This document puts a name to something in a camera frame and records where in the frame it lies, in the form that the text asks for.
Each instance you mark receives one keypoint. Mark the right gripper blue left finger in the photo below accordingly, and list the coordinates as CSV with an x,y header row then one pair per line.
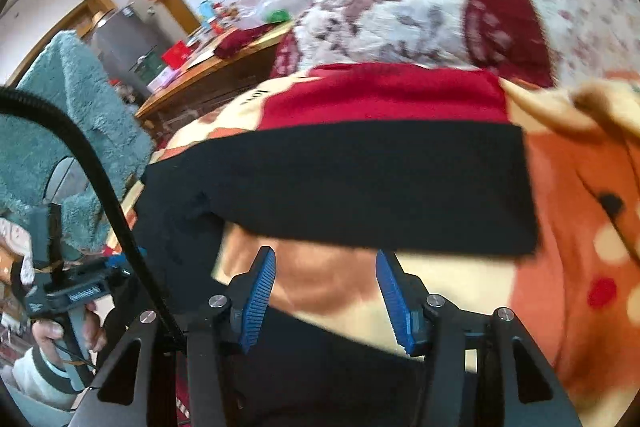
x,y
248,294

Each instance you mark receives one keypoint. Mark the left hand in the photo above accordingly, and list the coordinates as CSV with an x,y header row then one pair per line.
x,y
46,332

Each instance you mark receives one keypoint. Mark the dark red cloth on desk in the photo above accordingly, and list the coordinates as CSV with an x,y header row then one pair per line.
x,y
239,39

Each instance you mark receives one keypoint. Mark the wooden desk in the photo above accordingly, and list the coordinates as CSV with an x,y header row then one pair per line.
x,y
209,85

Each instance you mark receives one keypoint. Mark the red white patterned quilt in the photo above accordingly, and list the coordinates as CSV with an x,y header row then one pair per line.
x,y
506,37

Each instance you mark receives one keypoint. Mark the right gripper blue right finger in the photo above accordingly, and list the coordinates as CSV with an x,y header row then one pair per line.
x,y
404,298

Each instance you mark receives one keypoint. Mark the checkered fleece blanket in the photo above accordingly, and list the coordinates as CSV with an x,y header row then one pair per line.
x,y
577,293

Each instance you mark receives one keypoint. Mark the black pants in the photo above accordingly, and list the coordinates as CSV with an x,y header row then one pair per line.
x,y
326,198

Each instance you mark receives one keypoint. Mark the grey cabinet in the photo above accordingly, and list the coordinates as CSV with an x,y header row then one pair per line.
x,y
129,49

